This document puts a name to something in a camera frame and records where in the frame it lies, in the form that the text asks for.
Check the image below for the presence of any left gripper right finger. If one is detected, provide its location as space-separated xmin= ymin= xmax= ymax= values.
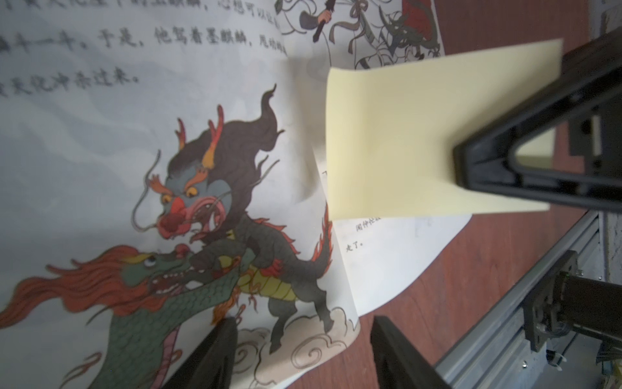
xmin=370 ymin=316 xmax=450 ymax=389

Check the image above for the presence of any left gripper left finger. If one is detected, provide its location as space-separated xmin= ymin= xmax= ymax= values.
xmin=163 ymin=318 xmax=237 ymax=389

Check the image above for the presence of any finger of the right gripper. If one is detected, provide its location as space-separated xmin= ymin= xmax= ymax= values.
xmin=454 ymin=29 xmax=621 ymax=213

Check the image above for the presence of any illustrated picture book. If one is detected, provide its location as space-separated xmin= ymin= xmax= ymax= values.
xmin=1 ymin=1 xmax=467 ymax=388

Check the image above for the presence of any aluminium front frame rail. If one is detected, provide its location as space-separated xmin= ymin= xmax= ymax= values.
xmin=436 ymin=211 xmax=604 ymax=388

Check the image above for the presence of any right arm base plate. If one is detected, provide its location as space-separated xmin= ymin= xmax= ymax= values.
xmin=523 ymin=251 xmax=580 ymax=352

